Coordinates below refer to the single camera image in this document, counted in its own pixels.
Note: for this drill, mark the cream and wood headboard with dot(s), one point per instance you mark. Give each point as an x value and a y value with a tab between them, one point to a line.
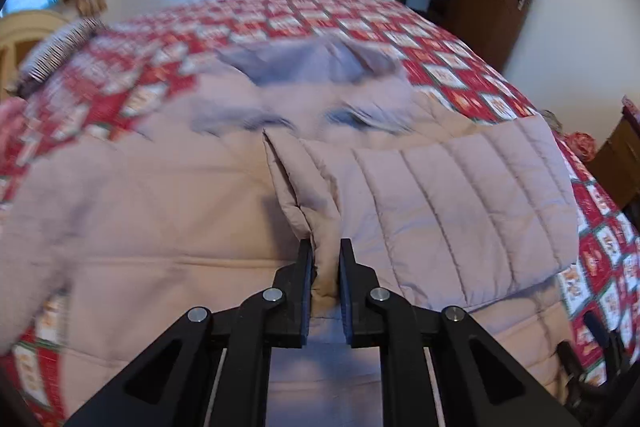
20	32

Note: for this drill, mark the lavender quilted puffer jacket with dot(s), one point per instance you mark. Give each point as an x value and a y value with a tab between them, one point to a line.
321	139

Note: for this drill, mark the red patchwork bear bedspread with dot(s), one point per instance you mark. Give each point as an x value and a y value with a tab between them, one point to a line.
96	95

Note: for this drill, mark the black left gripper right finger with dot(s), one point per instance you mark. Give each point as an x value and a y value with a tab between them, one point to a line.
438	368

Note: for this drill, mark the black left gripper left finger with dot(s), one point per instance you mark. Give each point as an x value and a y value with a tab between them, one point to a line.
210	368

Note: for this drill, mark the brown wooden cabinet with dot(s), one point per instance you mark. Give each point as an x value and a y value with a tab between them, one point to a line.
616	164

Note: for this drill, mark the striped pillow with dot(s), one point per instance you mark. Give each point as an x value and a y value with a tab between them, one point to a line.
46	57

